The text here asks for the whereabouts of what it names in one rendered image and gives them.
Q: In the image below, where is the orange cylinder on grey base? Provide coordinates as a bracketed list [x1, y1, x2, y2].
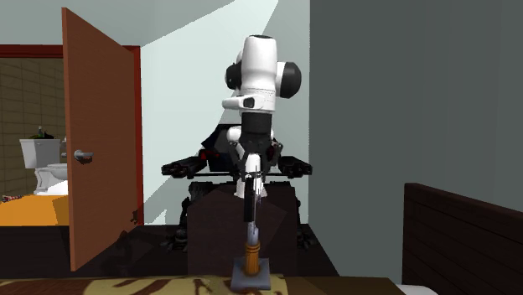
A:
[230, 220, 273, 292]

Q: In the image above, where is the white toilet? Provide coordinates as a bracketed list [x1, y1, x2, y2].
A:
[18, 125, 69, 196]

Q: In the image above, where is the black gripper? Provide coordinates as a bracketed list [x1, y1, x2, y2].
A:
[227, 111, 284, 224]

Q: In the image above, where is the black machine with red marks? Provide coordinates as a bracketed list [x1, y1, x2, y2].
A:
[160, 122, 314, 251]

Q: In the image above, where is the dark robot stand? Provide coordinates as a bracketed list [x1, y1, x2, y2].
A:
[186, 181, 298, 277]

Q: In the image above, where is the brown door with metal handle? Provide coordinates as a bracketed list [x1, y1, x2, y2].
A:
[60, 7, 144, 273]

